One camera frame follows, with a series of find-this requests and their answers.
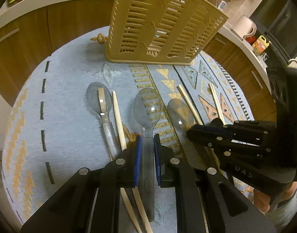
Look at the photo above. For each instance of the beige plastic utensil basket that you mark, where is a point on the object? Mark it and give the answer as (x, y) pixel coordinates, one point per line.
(166, 32)

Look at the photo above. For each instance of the white electric kettle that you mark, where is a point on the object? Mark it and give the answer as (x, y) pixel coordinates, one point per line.
(244, 27)

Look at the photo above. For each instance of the dark clear spoon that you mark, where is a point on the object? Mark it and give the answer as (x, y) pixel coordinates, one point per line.
(180, 114)

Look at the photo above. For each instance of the dark kitchen window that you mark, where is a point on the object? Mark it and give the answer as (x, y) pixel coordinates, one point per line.
(276, 20)

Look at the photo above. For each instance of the wooden chopstick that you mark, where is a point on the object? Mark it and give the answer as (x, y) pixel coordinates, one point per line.
(129, 208)
(190, 105)
(217, 103)
(123, 147)

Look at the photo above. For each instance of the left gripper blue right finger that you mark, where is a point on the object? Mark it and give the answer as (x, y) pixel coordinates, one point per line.
(157, 158)

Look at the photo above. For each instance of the yellow oil bottle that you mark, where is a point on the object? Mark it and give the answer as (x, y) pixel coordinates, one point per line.
(260, 45)

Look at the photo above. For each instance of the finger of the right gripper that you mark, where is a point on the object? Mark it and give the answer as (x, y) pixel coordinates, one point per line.
(216, 122)
(219, 136)

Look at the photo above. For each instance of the clear spoon with label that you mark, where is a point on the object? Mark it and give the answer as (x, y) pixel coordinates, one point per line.
(100, 101)

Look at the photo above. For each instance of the blue patterned table cloth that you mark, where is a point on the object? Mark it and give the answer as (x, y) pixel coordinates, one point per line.
(52, 131)

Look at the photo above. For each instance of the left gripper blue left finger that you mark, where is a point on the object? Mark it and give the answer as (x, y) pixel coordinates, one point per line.
(137, 159)

